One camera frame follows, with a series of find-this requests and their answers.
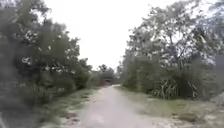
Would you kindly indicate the dense green trees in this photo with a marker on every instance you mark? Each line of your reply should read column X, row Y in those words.
column 40, row 63
column 173, row 56

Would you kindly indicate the pale dirt path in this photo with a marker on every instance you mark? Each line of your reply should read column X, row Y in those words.
column 111, row 110

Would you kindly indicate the patchy grass verge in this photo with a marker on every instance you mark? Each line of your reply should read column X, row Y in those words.
column 173, row 108
column 61, row 106

